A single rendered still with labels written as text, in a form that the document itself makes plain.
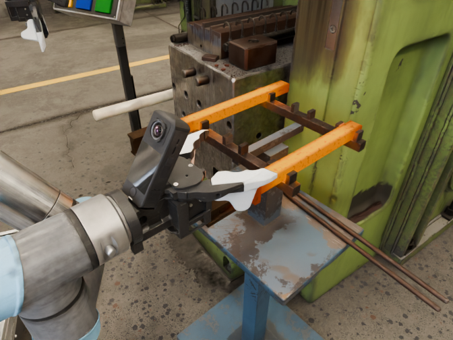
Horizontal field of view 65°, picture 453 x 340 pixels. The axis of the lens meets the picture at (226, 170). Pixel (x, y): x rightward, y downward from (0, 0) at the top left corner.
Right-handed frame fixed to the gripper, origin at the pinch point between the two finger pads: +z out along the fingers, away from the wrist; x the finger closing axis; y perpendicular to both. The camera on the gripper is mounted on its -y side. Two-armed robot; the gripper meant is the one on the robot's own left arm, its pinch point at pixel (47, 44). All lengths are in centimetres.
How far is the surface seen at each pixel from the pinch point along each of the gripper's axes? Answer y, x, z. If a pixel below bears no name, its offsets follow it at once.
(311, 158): -49, 81, 1
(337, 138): -57, 77, 0
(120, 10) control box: -24.9, -14.9, -5.3
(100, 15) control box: -17.9, -19.2, -3.0
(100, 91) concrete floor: -6, -177, 94
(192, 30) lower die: -45.3, 9.1, -2.8
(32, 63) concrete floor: 56, -269, 94
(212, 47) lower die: -49, 20, -1
